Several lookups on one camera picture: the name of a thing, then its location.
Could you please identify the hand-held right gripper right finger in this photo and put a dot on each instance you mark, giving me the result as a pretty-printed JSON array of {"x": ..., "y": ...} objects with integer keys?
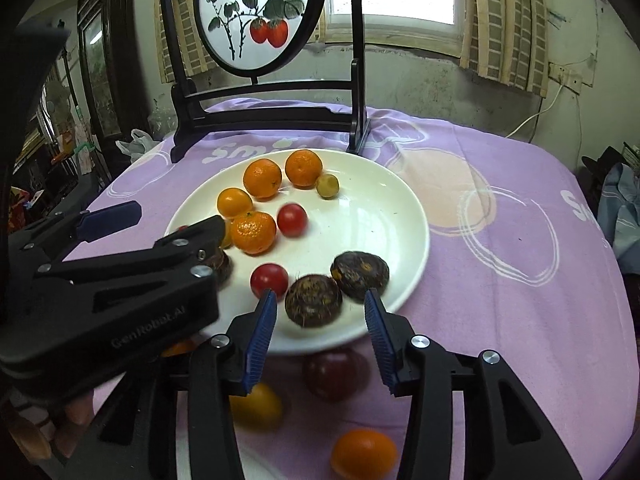
[{"x": 377, "y": 345}]

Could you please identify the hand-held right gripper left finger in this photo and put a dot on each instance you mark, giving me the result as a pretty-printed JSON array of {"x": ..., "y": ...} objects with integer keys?
[{"x": 260, "y": 342}]

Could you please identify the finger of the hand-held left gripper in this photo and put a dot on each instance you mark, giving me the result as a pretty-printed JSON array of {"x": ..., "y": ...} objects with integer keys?
[
  {"x": 115, "y": 215},
  {"x": 190, "y": 245}
]

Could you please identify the brown water chestnut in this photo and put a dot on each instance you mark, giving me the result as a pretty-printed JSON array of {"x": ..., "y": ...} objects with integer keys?
[
  {"x": 222, "y": 267},
  {"x": 313, "y": 300},
  {"x": 359, "y": 276}
]

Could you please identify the small orange tomato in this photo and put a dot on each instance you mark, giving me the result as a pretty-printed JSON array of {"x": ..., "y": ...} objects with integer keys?
[{"x": 234, "y": 202}]

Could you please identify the white round plate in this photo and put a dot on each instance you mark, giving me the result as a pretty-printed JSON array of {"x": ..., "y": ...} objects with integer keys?
[{"x": 390, "y": 240}]

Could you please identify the small yellow tomato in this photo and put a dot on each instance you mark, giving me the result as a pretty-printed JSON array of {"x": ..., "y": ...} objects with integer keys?
[
  {"x": 227, "y": 234},
  {"x": 327, "y": 185}
]

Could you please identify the person's left hand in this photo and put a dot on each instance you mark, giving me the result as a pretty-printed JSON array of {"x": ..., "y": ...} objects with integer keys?
[{"x": 75, "y": 415}]

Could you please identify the dark red tomato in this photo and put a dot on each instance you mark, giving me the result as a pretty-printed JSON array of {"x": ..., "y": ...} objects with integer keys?
[{"x": 336, "y": 374}]

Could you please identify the yellow green tomato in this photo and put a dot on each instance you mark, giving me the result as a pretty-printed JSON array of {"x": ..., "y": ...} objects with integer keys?
[{"x": 257, "y": 406}]

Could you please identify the white plastic bag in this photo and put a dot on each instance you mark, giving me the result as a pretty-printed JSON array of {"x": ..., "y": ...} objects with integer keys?
[{"x": 135, "y": 142}]

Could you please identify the purple printed blanket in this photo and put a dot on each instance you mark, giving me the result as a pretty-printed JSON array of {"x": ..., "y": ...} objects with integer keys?
[{"x": 500, "y": 310}]

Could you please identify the dark wooden framed mirror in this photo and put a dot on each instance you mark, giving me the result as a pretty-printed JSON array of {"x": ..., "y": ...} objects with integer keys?
[{"x": 107, "y": 75}]

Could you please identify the beige striped curtain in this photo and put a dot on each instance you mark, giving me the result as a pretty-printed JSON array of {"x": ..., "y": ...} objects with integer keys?
[
  {"x": 500, "y": 20},
  {"x": 192, "y": 62}
]

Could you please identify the round painted screen black stand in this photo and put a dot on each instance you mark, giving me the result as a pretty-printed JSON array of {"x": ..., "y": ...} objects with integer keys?
[{"x": 260, "y": 0}]

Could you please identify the light blue cloth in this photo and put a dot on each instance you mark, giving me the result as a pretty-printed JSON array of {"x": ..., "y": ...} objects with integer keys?
[{"x": 620, "y": 210}]

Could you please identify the white wall socket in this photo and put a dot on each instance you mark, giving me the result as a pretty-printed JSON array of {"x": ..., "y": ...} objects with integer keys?
[{"x": 567, "y": 77}]

